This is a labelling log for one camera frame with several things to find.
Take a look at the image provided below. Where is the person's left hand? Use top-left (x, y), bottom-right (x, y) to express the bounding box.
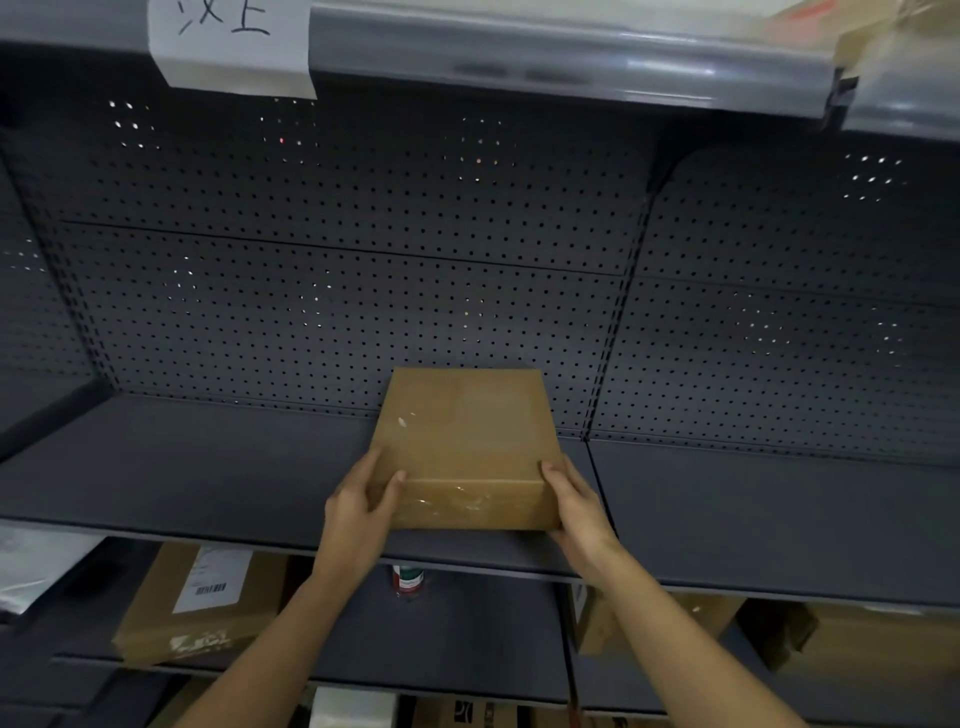
top-left (313, 447), bottom-right (408, 584)

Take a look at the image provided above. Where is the person's right hand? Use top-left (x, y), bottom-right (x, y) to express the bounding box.
top-left (540, 455), bottom-right (630, 582)

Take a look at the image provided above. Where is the plain brown cardboard box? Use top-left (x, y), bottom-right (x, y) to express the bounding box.
top-left (365, 367), bottom-right (567, 532)

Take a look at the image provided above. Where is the person's left forearm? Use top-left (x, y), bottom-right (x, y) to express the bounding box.
top-left (174, 558), bottom-right (369, 728)

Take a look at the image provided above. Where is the person's right forearm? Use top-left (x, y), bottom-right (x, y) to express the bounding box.
top-left (581, 546), bottom-right (807, 728)

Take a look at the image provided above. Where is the dark grey metal shelving unit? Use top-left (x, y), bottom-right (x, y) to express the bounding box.
top-left (0, 0), bottom-right (960, 728)

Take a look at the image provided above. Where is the cardboard box with white label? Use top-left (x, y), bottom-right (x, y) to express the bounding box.
top-left (112, 543), bottom-right (290, 670)

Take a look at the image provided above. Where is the cardboard box with black print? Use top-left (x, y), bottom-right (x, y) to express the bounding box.
top-left (408, 696), bottom-right (541, 728)

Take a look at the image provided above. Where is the large brown cardboard box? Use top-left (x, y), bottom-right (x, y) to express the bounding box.
top-left (750, 600), bottom-right (960, 687)

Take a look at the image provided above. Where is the white plastic bag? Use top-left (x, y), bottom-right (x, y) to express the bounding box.
top-left (0, 522), bottom-right (108, 618)

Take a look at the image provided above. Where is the white handwritten paper sign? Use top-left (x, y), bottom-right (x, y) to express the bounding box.
top-left (147, 0), bottom-right (319, 101)

